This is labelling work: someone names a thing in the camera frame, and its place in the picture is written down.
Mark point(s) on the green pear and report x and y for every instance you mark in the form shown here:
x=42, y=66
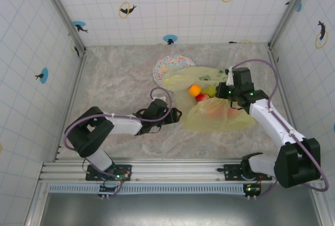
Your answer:
x=210, y=90

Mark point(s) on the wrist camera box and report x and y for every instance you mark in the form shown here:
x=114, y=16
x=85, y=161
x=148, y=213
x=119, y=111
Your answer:
x=242, y=75
x=157, y=108

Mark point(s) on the orange fruit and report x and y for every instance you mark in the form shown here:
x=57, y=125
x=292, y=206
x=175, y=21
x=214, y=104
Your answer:
x=195, y=90

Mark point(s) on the shark blue oval sticker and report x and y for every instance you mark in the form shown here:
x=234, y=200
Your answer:
x=78, y=24

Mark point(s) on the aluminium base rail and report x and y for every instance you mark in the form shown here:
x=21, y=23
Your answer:
x=178, y=169

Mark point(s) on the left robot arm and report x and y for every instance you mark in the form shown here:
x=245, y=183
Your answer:
x=91, y=131

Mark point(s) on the aluminium side rail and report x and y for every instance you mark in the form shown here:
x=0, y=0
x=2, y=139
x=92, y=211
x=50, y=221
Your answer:
x=74, y=92
x=285, y=92

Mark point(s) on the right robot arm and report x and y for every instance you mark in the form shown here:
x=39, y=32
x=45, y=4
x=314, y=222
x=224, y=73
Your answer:
x=272, y=121

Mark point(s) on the small green circuit board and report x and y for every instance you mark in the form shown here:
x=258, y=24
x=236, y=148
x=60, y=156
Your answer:
x=252, y=189
x=108, y=189

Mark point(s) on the red strawberry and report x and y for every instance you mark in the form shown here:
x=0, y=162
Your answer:
x=202, y=97

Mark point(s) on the penguin blue oval sticker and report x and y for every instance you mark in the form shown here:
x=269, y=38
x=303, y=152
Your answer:
x=170, y=38

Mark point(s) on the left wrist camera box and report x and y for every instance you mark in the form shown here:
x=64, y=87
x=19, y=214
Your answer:
x=157, y=108

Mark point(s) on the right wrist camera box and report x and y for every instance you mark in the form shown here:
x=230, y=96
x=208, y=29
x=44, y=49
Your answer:
x=242, y=75

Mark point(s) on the seal blue oval sticker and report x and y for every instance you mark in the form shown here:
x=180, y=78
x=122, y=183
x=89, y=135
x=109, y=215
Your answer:
x=44, y=75

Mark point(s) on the aluminium frame post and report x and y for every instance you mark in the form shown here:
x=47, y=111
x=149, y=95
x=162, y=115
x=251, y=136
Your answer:
x=62, y=14
x=288, y=11

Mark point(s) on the colourful patterned plate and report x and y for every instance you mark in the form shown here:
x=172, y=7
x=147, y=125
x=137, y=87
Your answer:
x=170, y=66

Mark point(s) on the yellow-green avocado print plastic bag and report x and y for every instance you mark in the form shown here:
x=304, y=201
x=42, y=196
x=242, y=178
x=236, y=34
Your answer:
x=209, y=121

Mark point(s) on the grey metal sheet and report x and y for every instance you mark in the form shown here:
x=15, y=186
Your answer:
x=183, y=210

